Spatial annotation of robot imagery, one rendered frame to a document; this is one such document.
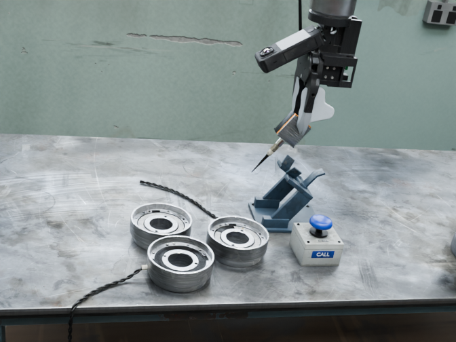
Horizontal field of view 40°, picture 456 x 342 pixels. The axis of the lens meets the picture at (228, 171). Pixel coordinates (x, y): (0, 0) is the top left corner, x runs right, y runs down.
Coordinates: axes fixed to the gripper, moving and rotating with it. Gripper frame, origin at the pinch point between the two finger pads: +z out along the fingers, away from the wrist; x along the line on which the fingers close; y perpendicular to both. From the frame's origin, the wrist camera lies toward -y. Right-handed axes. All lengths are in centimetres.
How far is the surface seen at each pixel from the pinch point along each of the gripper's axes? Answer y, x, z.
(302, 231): 0.8, -11.7, 15.1
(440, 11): 104, 149, 5
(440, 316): 43, 1, 45
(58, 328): -40, -2, 45
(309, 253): 1.3, -15.6, 16.9
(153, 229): -24.7, -9.7, 16.6
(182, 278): -21.1, -23.7, 16.4
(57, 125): -51, 147, 66
